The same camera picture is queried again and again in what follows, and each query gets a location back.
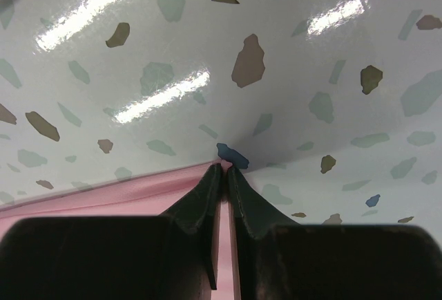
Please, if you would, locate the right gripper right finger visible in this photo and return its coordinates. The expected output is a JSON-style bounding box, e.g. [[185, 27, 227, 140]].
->
[[227, 167, 441, 299]]

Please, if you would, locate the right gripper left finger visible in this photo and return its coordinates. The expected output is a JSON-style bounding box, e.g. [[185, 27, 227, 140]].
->
[[1, 164, 222, 299]]

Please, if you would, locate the pink t-shirt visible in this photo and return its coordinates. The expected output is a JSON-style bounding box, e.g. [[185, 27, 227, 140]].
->
[[1, 165, 234, 299]]

